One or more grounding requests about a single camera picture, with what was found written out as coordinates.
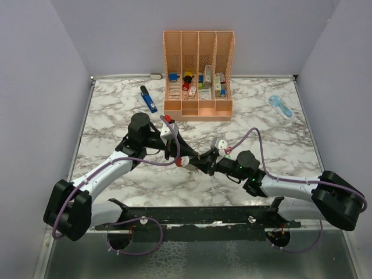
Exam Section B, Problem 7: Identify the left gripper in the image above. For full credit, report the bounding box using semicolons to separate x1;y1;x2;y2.
142;131;196;160

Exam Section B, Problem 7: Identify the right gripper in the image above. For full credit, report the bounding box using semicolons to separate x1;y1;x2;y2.
189;149;247;181

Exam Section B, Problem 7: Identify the metal key holder red handle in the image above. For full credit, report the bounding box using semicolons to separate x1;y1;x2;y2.
175;148;199;173

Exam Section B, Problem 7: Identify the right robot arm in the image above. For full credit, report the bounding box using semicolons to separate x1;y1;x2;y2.
189;149;366;231

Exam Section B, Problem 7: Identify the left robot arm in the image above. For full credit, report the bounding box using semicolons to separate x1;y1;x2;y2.
43;112;196;241

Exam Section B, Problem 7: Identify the black red bottle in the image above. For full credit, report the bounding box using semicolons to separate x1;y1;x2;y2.
183;75;192;91

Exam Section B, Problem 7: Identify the blue stapler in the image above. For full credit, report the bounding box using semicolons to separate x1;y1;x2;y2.
140;85;158;113

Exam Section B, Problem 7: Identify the blue cube in organizer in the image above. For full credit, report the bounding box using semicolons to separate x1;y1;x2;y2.
169;73;180;83

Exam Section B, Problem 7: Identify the yellow block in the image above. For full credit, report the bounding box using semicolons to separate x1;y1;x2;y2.
184;71;193;77

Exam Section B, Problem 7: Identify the white red box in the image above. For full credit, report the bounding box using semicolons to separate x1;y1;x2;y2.
214;72;226;98

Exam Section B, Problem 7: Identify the grey green box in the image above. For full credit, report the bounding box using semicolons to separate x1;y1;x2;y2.
202;65;212;89

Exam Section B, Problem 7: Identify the blue blister pack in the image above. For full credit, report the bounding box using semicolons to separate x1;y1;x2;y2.
268;95;295;120

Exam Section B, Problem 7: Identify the peach desk organizer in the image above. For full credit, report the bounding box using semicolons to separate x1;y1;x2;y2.
163;31;235;121

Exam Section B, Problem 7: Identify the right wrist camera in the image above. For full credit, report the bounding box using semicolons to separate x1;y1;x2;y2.
210;137;227;156

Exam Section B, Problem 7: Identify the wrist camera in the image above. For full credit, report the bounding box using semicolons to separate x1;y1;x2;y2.
210;137;227;156
160;115;178;144

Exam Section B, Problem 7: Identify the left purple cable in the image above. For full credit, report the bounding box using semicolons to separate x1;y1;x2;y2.
52;115;183;256

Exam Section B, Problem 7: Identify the purple cable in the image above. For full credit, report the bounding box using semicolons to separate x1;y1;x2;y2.
52;115;183;256
223;127;367;253

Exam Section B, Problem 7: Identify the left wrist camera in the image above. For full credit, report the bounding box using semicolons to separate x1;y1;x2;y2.
160;115;178;144

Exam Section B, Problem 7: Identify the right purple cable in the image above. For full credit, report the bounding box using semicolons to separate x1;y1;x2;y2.
223;127;367;253

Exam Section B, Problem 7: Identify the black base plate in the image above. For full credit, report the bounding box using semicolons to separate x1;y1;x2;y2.
58;188;338;242

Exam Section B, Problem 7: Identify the white plug at wall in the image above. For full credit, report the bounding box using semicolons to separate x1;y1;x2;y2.
149;73;163;80

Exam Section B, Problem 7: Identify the aluminium rail frame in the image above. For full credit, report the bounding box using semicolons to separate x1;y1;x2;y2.
35;76;368;278

